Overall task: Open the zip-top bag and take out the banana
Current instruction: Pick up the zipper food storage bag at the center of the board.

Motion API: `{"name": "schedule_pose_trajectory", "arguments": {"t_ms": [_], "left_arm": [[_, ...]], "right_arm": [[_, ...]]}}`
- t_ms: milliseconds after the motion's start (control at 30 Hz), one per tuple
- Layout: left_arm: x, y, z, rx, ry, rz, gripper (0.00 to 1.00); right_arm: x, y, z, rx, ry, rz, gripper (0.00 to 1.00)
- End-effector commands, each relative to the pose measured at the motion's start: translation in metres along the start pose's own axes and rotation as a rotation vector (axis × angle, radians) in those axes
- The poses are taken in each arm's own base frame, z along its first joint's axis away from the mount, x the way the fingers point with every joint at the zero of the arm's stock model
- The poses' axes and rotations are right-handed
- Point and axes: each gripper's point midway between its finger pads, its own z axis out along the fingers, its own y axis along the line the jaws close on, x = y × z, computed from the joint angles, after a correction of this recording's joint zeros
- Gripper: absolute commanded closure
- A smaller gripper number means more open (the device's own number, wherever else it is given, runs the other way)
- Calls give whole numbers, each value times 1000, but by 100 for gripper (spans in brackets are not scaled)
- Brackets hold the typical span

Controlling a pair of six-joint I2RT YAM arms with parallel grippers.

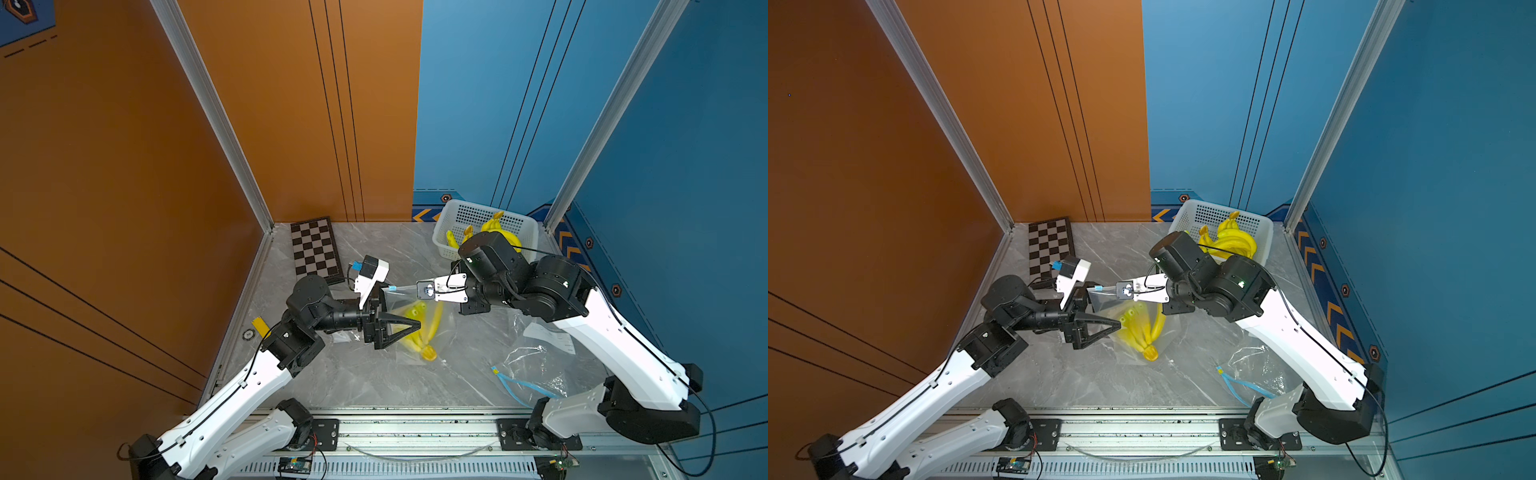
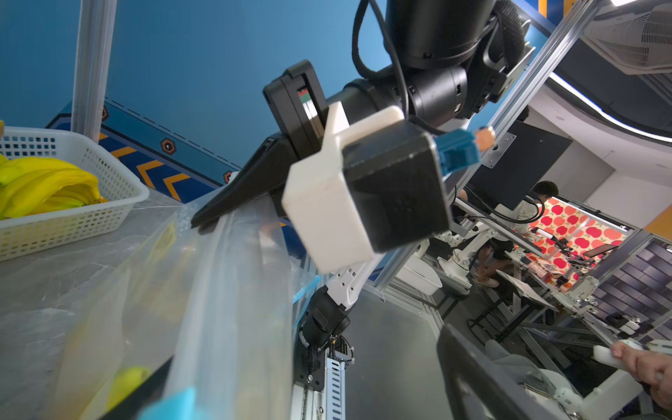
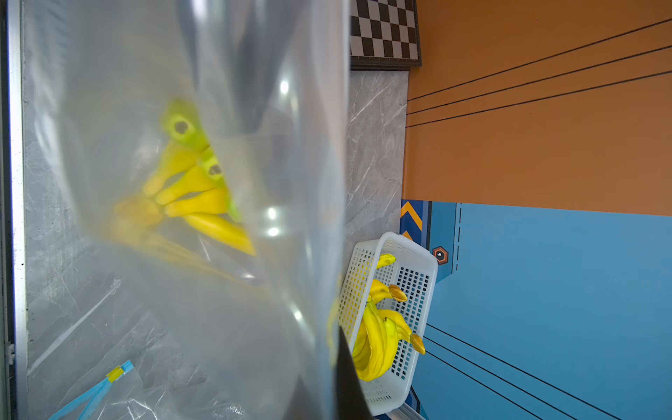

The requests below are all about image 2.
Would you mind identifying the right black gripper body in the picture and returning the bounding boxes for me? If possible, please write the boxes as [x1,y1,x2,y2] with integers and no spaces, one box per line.
[262,61,328,160]

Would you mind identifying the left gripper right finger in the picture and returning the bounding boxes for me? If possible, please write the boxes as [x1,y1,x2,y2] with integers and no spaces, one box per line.
[437,325,568,419]

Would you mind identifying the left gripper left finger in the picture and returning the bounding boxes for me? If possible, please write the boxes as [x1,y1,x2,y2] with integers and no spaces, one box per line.
[99,357,173,419]

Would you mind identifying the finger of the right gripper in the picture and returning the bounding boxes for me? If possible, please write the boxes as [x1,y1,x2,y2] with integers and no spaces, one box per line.
[191,133,298,229]

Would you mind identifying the bagged banana bunch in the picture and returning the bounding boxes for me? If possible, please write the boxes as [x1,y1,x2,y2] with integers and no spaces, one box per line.
[1,157,107,220]
[49,196,320,419]

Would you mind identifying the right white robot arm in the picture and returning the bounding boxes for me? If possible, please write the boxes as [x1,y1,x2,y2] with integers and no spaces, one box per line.
[192,1,532,390]

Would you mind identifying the person's hand outside cell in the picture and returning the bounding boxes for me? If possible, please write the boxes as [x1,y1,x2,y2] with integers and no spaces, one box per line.
[611,342,671,406]

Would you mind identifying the white plastic basket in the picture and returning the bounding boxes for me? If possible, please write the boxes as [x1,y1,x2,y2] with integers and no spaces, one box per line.
[1,127,149,260]

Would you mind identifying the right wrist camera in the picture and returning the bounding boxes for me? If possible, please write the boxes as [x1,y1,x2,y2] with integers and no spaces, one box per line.
[280,100,497,275]

